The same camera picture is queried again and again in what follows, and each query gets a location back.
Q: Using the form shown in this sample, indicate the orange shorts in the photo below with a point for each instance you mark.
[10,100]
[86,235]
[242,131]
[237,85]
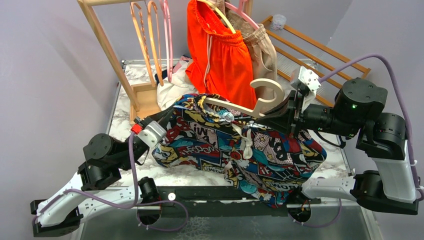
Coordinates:
[221,62]

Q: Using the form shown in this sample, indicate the beige shorts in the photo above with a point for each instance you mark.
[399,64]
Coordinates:
[262,52]

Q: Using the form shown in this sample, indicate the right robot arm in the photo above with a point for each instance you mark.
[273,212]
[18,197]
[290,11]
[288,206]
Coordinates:
[358,112]

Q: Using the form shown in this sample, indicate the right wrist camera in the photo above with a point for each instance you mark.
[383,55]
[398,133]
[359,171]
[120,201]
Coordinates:
[307,82]

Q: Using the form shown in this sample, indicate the pink hanger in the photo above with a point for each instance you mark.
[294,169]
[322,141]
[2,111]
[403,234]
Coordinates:
[244,9]
[168,38]

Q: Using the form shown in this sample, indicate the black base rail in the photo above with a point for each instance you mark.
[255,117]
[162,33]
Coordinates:
[217,201]

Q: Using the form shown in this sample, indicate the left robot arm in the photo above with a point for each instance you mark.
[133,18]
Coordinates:
[107,178]

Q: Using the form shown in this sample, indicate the clear plastic cup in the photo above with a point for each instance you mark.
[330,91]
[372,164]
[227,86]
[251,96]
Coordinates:
[278,22]

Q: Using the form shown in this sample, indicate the wooden slatted shelf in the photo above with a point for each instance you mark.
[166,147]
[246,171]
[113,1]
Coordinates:
[295,49]

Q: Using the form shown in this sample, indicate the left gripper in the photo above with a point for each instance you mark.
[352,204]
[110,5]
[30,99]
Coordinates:
[163,117]

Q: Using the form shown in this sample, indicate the cream hanger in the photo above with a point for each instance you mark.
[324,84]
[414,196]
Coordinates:
[260,104]

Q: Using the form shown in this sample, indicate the yellow hanger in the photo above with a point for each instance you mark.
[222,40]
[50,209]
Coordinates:
[223,17]

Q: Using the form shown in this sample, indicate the orange hanger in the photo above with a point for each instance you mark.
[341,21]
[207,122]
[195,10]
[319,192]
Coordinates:
[147,38]

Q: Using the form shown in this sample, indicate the pink hanger right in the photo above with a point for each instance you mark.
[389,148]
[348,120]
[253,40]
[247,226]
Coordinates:
[244,9]

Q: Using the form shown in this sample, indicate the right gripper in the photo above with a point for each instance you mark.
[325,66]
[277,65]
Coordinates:
[287,115]

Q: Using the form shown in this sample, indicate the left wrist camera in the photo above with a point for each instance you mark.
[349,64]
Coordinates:
[149,135]

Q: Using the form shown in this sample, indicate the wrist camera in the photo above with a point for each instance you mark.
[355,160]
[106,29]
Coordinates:
[149,135]
[307,82]

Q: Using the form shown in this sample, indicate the wooden clothes rack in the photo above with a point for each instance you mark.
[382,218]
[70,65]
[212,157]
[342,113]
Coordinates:
[143,98]

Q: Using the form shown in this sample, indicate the pink white navy garment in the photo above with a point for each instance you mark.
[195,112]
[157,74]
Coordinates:
[180,85]

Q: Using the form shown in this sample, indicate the comic print shorts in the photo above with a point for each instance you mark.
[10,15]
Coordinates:
[255,159]

